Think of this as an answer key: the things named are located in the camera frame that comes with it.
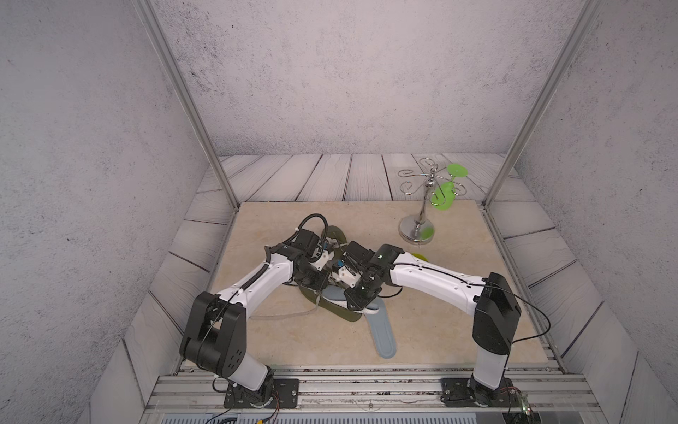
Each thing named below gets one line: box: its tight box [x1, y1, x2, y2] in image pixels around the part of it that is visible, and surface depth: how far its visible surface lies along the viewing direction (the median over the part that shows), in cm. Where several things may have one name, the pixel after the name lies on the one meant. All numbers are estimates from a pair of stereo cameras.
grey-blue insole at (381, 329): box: [364, 298, 398, 360], surface depth 85 cm
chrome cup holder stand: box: [397, 158, 468, 245], surface depth 110 cm
